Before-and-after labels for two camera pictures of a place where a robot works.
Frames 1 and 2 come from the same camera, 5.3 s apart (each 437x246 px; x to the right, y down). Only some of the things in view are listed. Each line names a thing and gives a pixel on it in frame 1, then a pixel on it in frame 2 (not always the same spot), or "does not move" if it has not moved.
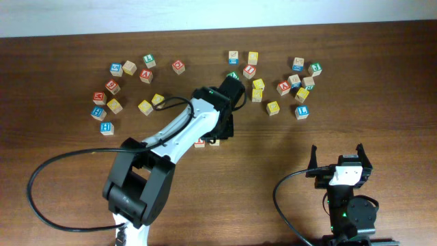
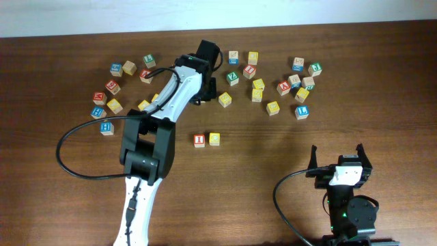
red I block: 199,144 does not move
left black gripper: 227,134 → 212,93
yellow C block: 214,142 does not move
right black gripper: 323,179 does not move
